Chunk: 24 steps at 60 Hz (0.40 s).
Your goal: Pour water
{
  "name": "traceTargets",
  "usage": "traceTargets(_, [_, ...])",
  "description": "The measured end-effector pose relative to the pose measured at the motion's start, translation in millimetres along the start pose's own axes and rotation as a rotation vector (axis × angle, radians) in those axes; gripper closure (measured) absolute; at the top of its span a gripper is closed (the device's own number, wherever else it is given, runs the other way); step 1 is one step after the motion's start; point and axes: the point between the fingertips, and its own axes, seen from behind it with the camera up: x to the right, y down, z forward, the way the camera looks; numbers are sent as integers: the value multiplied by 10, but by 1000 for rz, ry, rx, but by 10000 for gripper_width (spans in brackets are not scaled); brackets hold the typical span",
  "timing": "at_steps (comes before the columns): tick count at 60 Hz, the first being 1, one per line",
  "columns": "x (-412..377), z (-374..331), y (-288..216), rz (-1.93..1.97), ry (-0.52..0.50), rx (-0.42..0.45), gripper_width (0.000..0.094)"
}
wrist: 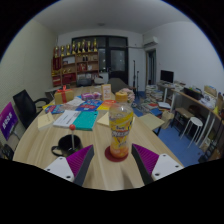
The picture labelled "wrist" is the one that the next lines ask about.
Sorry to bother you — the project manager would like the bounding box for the black mug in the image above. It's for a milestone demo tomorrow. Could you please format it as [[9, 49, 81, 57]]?
[[50, 134, 83, 158]]

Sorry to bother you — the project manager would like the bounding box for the flat round red coaster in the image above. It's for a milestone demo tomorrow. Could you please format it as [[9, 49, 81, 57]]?
[[104, 145, 129, 163]]

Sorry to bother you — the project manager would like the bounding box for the white desk with clutter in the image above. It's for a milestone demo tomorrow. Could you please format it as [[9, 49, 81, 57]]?
[[156, 80, 224, 158]]

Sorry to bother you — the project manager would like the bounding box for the yellow book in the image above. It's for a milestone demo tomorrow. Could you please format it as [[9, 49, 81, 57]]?
[[96, 111, 111, 128]]

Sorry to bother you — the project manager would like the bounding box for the purple sign on stand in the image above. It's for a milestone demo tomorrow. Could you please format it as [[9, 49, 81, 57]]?
[[0, 101, 19, 141]]

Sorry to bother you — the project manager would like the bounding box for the computer monitor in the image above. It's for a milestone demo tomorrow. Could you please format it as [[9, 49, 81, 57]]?
[[160, 69, 175, 84]]

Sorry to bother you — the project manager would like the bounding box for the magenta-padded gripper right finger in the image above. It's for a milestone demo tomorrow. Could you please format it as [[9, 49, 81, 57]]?
[[131, 143, 184, 186]]

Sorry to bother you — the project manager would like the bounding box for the black-framed window door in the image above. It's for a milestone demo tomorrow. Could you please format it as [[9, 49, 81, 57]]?
[[71, 35, 130, 84]]

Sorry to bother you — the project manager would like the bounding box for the white air conditioner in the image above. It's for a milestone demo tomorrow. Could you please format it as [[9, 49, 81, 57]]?
[[143, 35, 160, 48]]

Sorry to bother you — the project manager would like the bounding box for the orange carton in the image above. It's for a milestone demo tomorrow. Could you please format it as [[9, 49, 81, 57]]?
[[100, 83, 113, 102]]

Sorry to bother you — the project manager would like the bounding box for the gift box with red ribbon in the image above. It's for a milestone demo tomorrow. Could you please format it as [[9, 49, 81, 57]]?
[[54, 85, 75, 105]]

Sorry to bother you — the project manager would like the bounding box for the blue book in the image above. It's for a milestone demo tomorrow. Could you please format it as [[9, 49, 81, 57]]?
[[75, 99, 103, 112]]

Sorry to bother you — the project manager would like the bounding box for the white round stool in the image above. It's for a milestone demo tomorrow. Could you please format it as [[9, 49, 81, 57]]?
[[179, 116, 204, 149]]

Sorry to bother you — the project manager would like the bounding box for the teal book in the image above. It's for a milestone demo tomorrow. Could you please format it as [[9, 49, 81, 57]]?
[[71, 110, 99, 132]]

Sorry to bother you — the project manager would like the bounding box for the orange book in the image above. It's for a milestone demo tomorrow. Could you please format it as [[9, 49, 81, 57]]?
[[97, 99, 118, 112]]

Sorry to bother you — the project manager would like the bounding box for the wooden shelf unit with trophies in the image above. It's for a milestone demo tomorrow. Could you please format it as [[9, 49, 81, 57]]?
[[50, 38, 100, 88]]

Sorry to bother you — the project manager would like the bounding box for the red-ball stick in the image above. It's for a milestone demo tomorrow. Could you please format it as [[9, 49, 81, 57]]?
[[68, 124, 77, 151]]

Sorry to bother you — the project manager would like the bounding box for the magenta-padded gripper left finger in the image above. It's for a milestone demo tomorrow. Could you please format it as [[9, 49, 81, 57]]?
[[43, 144, 95, 187]]

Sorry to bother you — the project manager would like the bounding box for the black office chair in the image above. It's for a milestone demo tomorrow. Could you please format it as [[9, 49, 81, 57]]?
[[12, 89, 51, 129]]

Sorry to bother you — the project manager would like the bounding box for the orange drink bottle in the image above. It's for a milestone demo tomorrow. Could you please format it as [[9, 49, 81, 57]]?
[[108, 92, 135, 160]]

